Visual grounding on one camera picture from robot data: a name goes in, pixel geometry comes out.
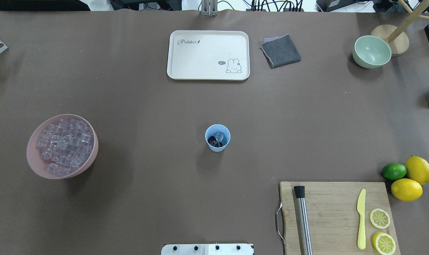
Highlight dark red cherries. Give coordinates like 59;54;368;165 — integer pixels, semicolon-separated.
207;136;224;147

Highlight light blue cup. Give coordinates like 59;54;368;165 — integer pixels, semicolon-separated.
205;124;231;152

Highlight pile of clear ice cubes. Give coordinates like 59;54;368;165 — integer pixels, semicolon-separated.
35;116;96;178

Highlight cream rabbit tray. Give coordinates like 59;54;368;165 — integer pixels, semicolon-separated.
167;30;250;81

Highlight grey folded cloth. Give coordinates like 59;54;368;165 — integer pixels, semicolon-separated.
259;34;301;68

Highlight steel muddler black tip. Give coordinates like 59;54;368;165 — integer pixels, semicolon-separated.
294;186;313;255

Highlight wooden cutting board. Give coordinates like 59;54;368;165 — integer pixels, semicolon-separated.
279;181;392;255

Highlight pink bowl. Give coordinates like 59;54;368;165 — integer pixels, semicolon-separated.
26;114;99;180

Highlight yellow plastic knife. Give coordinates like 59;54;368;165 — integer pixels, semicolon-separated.
356;189;366;250

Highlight mint green bowl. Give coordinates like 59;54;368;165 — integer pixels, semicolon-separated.
353;35;391;68

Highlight green lime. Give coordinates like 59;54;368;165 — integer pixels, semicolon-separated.
382;163;407;181

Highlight lemon half lower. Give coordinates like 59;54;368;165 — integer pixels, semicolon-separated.
369;208;391;230

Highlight lemon half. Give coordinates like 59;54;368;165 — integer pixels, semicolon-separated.
372;232;397;255
369;208;391;230

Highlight wooden stand with base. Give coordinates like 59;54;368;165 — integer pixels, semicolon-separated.
370;0;429;57

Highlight yellow lemon near board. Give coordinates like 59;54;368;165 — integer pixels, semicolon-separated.
391;178;423;202

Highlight lemon half upper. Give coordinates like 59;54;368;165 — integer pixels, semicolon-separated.
372;232;397;255

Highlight yellow lemon outer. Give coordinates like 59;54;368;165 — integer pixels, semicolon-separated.
405;155;429;186

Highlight metal camera post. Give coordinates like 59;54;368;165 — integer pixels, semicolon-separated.
200;0;219;17

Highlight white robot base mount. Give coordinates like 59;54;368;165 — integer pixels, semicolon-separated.
161;243;254;255

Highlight bundle of black cables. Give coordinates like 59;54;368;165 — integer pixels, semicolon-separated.
218;0;316;12

